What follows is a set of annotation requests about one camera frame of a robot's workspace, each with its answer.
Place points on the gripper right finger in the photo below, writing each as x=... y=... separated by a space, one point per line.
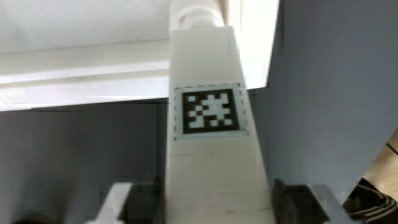
x=305 y=205

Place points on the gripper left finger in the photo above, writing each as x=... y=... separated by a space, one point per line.
x=128 y=204

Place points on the white desk leg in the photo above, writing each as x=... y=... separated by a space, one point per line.
x=216 y=192

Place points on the white desk top tray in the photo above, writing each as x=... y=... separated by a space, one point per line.
x=83 y=47

